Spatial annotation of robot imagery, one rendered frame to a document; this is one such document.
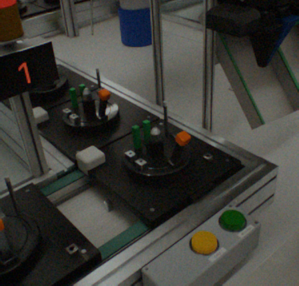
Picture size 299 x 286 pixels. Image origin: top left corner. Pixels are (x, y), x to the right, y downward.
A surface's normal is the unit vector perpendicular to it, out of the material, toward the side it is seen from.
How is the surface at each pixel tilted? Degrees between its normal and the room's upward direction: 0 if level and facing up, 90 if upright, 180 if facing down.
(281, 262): 0
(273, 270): 0
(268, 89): 45
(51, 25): 90
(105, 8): 90
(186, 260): 0
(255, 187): 90
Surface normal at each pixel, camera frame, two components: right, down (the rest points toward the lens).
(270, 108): 0.31, -0.26
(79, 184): 0.65, 0.40
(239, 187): -0.07, -0.83
